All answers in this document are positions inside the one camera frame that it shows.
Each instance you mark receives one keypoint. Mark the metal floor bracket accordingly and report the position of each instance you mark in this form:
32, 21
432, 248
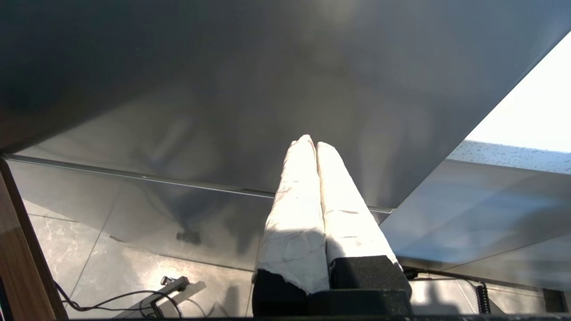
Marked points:
171, 285

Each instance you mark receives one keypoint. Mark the grey lower cabinet door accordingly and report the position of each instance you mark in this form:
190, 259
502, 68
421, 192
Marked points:
134, 214

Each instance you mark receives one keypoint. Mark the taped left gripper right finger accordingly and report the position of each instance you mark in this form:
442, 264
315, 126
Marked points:
352, 227

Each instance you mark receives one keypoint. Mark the grey upper cabinet door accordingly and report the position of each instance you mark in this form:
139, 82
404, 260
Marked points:
223, 89

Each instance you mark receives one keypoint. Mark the small black box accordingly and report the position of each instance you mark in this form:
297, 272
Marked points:
554, 301

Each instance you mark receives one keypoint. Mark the white tall cabinet side panel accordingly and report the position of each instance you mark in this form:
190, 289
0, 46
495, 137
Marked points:
535, 111

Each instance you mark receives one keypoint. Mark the grey cabinet door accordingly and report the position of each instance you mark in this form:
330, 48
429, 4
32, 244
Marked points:
134, 214
223, 89

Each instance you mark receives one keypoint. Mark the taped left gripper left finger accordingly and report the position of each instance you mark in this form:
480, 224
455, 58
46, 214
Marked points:
292, 232

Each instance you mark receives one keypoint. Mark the brown wooden panel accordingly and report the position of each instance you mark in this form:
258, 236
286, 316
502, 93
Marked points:
18, 267

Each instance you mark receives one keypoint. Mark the grey metal sheet panel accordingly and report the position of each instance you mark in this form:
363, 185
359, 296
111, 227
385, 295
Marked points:
490, 214

